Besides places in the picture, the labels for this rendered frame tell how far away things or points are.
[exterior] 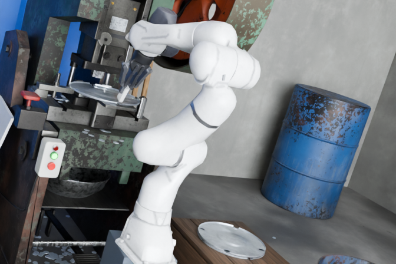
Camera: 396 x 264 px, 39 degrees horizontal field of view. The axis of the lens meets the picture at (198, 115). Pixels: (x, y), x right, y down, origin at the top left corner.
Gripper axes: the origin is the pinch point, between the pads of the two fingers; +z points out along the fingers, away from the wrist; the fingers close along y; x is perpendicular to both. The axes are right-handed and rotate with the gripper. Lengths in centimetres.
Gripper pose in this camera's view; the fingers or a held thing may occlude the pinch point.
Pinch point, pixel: (122, 92)
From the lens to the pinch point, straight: 214.0
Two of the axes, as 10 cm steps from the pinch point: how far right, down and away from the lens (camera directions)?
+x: -3.8, -6.8, 6.3
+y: 7.9, 1.2, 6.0
